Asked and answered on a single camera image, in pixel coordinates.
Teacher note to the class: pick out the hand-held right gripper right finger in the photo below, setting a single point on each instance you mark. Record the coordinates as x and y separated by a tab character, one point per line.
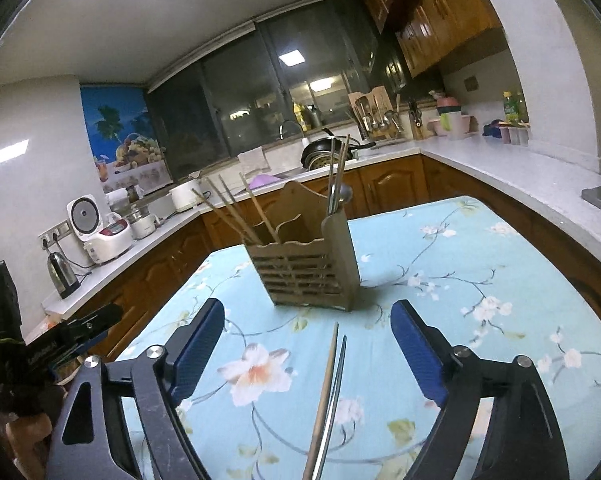
415	350

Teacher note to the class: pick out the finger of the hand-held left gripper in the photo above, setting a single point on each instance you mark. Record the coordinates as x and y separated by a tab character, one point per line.
75	332

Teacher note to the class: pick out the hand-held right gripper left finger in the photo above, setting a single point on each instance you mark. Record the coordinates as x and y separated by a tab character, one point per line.
200	340

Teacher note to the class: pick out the metal chopstick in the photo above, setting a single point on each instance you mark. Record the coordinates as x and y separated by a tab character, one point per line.
332	170
333	400

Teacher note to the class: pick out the wooden chopstick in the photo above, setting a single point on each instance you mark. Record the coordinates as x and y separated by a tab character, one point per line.
220	216
230	207
258	206
324	390
227	189

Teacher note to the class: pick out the wooden utensil holder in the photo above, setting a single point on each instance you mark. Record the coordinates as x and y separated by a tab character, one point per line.
300	275

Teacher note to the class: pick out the metal utensils in holder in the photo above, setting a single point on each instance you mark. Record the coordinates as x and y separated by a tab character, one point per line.
341	175

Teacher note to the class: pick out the person's left hand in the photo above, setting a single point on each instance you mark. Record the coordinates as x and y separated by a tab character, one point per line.
28	435

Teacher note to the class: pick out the steel electric kettle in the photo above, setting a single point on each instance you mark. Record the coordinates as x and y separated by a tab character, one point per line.
63	275

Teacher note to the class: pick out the blue floral tablecloth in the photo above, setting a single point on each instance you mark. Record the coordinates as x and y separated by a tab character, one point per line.
430	270

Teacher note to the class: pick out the white rice cooker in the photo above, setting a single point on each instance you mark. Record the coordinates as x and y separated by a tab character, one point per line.
108	245

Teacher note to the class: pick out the white electric pot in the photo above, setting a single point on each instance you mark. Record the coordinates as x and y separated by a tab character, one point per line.
186	196

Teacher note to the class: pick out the metal spoon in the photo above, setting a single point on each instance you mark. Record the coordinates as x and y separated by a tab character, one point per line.
345	193

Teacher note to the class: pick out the purple plastic basin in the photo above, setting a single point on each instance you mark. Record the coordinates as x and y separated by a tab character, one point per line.
265	181

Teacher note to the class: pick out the wooden lower cabinets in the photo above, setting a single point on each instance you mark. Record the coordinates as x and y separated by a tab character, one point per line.
390	180

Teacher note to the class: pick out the wooden cabinets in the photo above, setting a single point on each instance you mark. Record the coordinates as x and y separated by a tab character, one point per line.
445	15
390	180

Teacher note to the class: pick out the beige hanging towel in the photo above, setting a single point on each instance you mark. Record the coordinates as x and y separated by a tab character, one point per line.
251	160

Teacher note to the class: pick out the black frying pan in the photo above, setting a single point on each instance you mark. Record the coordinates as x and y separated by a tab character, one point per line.
325	152

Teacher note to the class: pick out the wooden knife block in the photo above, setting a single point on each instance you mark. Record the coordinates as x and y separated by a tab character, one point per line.
416	125

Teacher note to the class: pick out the chrome sink faucet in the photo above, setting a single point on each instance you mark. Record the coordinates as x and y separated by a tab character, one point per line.
288	125

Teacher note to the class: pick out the wooden cutlery drying rack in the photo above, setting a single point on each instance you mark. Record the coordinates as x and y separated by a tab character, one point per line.
375	115

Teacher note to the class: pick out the yellow bottle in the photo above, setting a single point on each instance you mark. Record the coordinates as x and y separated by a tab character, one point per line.
299	117

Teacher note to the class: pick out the dark kitchen window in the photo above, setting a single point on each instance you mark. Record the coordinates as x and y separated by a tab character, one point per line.
240	95

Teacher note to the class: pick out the dark bottle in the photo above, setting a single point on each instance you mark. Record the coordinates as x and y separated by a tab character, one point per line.
314	117

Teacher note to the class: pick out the green drink bottle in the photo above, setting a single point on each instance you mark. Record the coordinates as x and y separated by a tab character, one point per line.
511	109

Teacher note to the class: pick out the wooden upper cabinets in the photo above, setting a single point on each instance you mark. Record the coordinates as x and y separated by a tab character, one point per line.
445	15

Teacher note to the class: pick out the wall socket strip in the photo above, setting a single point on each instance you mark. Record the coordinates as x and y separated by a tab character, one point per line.
54	236

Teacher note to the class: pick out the tropical fruit wall poster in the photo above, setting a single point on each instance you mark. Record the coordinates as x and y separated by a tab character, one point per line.
125	130

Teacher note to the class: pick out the wall power outlet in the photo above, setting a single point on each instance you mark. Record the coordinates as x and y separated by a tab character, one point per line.
471	83

